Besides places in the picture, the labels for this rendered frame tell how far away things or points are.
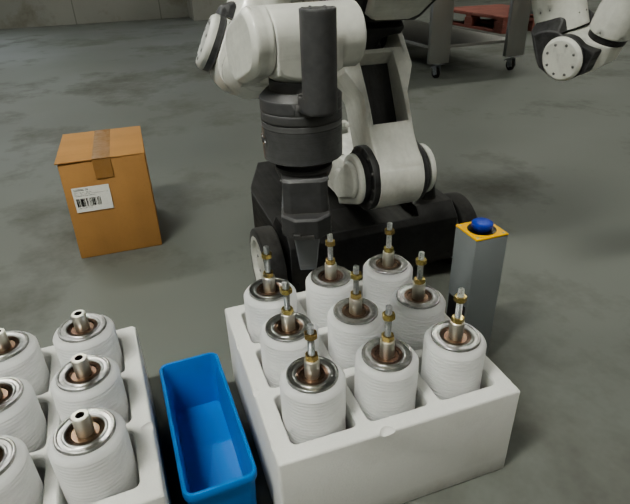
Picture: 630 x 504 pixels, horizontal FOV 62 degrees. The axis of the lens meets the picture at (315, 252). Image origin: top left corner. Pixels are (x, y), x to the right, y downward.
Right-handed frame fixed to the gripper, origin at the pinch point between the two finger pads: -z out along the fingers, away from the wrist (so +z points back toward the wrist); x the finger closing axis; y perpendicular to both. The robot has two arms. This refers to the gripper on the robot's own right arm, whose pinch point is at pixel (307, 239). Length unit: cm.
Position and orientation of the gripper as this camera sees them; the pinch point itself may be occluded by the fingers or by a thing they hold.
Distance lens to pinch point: 64.5
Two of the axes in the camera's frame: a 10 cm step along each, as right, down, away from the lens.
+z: -0.3, -8.7, -4.9
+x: 0.4, 4.9, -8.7
